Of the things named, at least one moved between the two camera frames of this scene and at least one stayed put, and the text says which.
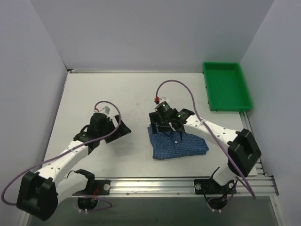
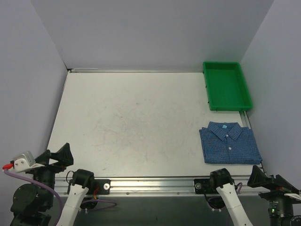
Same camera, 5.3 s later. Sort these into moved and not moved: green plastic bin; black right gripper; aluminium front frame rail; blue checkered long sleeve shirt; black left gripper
Moved: black left gripper; black right gripper; blue checkered long sleeve shirt
Not moved: green plastic bin; aluminium front frame rail
